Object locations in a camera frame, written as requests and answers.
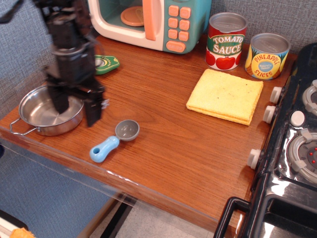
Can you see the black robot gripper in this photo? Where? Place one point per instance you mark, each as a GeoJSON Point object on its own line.
{"type": "Point", "coordinates": [74, 74]}

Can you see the silver metal pot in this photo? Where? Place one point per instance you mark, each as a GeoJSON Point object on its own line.
{"type": "Point", "coordinates": [37, 110]}

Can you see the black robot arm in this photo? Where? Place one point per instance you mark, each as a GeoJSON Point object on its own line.
{"type": "Point", "coordinates": [51, 40]}

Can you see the yellow-orange folded towel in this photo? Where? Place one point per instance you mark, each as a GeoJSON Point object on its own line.
{"type": "Point", "coordinates": [225, 96]}

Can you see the green toy avocado half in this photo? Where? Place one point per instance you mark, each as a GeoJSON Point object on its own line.
{"type": "Point", "coordinates": [105, 64]}

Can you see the blue grey toy scoop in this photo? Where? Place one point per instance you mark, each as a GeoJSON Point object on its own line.
{"type": "Point", "coordinates": [126, 130]}

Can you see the orange microwave plate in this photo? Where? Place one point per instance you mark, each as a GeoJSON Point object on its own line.
{"type": "Point", "coordinates": [133, 16]}

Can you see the teal toy microwave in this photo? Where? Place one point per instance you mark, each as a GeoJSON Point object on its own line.
{"type": "Point", "coordinates": [173, 26]}

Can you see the orange object bottom left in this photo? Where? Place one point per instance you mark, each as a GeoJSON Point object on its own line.
{"type": "Point", "coordinates": [21, 233]}

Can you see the tomato sauce can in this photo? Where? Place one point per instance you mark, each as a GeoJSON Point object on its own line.
{"type": "Point", "coordinates": [225, 40]}

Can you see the white stove knob front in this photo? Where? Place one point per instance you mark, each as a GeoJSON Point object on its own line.
{"type": "Point", "coordinates": [253, 158]}

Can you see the white stove knob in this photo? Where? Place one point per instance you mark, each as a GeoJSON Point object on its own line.
{"type": "Point", "coordinates": [268, 114]}
{"type": "Point", "coordinates": [253, 158]}
{"type": "Point", "coordinates": [275, 94]}

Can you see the white stove knob middle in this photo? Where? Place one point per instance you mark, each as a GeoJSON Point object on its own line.
{"type": "Point", "coordinates": [268, 114]}

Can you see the pineapple slices can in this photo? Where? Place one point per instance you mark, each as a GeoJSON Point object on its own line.
{"type": "Point", "coordinates": [267, 55]}

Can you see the white stove knob rear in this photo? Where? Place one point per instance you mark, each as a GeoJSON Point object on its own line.
{"type": "Point", "coordinates": [275, 94]}

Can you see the white round stove button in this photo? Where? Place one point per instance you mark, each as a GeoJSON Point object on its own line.
{"type": "Point", "coordinates": [297, 118]}

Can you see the black toy stove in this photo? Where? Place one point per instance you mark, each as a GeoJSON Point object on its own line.
{"type": "Point", "coordinates": [283, 203]}

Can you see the grey stove burner front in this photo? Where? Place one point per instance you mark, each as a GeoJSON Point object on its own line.
{"type": "Point", "coordinates": [302, 155]}

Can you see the grey stove burner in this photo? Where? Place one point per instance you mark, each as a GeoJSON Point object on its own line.
{"type": "Point", "coordinates": [310, 106]}
{"type": "Point", "coordinates": [302, 155]}

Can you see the grey stove burner rear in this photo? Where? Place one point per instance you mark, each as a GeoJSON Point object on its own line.
{"type": "Point", "coordinates": [310, 106]}

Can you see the black oven door handle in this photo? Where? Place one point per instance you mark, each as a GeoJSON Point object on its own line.
{"type": "Point", "coordinates": [233, 203]}

